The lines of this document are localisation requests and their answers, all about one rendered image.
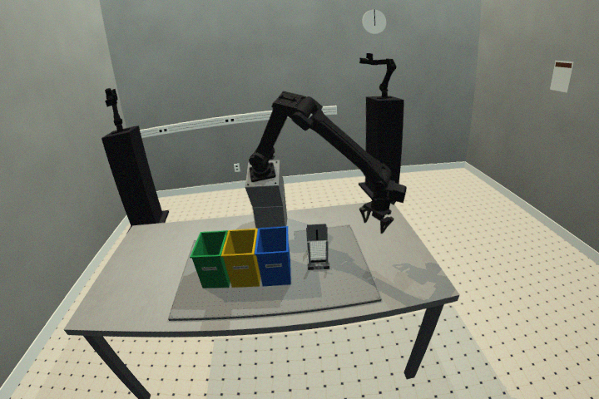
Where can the blue bin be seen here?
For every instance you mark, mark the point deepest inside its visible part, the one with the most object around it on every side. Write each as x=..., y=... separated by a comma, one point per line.
x=274, y=266

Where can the green bin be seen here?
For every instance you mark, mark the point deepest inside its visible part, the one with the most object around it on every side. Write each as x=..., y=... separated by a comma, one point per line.
x=210, y=266

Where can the yellow recycle bin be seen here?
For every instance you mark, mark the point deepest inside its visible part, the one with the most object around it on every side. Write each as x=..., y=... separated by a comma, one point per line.
x=241, y=266

